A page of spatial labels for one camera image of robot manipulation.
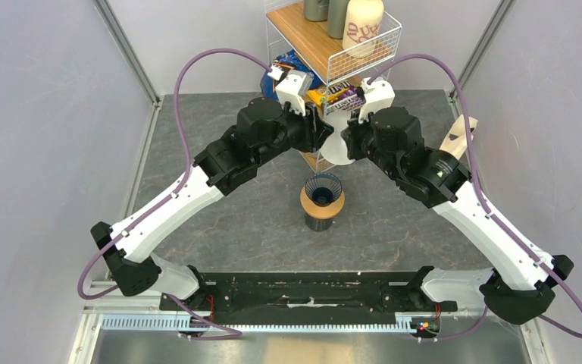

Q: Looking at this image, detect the dark glass carafe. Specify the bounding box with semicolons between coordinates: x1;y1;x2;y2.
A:
305;213;333;232

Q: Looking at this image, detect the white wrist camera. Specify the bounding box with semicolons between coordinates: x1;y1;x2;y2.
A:
268;65;314;117
358;77;395;124

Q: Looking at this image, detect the blue ribbed coffee dripper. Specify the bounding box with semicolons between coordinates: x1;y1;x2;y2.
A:
304;172;343;207

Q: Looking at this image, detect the cream white bottle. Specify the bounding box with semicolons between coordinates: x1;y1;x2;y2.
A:
342;0;384;58

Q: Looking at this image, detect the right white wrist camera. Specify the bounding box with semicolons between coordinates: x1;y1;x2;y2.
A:
358;77;395;124

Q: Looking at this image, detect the single white paper filter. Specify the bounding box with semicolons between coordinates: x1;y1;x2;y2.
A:
320;110;354;165

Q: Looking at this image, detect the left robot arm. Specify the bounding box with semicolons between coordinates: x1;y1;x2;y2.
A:
91;98;334;310

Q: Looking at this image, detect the grey green bottle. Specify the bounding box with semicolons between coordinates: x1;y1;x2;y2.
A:
303;0;330;22
327;0;349;39

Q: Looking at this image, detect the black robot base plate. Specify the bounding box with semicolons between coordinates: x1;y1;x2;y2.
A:
183;267;458;326

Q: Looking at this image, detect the yellow M&M candy bag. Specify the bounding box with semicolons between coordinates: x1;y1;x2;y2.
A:
306;81;365;113

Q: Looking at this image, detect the paper coffee filter stack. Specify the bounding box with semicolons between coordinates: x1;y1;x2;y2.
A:
440;115;468;160

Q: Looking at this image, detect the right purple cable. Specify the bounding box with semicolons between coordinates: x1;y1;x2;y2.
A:
366;53;582;344

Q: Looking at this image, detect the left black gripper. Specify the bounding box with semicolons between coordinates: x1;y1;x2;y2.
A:
255;99;335;168

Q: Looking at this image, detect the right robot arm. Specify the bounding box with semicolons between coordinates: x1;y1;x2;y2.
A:
341;107;574;325

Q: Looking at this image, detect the white wire shelf rack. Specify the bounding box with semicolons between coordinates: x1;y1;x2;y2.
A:
264;0;403;174

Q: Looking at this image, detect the wooden ring dripper stand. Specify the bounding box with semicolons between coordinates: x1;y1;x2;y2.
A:
300;187;346;220

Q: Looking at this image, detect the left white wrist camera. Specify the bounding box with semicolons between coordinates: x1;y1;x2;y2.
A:
268;65;314;117

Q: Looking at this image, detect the blue Doritos chip bag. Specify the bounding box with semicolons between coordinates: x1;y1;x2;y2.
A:
260;49;323;101

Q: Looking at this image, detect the aluminium rail frame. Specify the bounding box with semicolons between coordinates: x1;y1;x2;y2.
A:
69;253;551;363

